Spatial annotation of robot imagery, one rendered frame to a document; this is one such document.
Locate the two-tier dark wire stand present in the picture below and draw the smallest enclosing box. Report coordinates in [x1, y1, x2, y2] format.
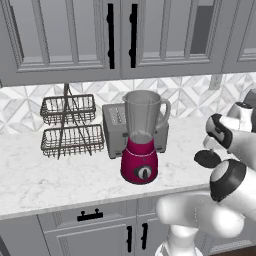
[39, 83, 106, 161]

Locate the black round blender lid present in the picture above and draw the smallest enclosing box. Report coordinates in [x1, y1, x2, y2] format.
[193, 148, 223, 170]

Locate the black base cupboard handle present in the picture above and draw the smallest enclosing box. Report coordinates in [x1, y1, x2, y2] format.
[125, 225, 134, 253]
[140, 222, 149, 251]

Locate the grey base cupboard door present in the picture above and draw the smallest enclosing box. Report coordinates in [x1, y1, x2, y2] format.
[42, 223, 138, 256]
[135, 221, 172, 256]

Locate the black wall cupboard handle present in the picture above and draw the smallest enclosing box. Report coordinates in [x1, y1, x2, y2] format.
[128, 3, 139, 69]
[106, 3, 116, 70]

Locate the black drawer handle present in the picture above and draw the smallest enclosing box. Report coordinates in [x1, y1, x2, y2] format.
[76, 208, 104, 223]

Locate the narrow grey drawer front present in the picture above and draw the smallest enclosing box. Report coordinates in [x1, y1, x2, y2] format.
[135, 195, 162, 225]

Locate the grey wall cupboard door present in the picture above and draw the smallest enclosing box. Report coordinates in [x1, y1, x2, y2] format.
[0, 0, 122, 88]
[222, 0, 256, 74]
[119, 0, 225, 80]

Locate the red blender with clear jar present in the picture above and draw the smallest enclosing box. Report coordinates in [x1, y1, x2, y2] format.
[120, 89, 172, 185]

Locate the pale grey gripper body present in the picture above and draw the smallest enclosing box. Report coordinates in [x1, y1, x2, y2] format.
[202, 132, 220, 151]

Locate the grey toaster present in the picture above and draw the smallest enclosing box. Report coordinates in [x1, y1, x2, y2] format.
[101, 102, 170, 160]

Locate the white wall socket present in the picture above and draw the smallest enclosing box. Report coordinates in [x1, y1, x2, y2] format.
[210, 73, 224, 91]

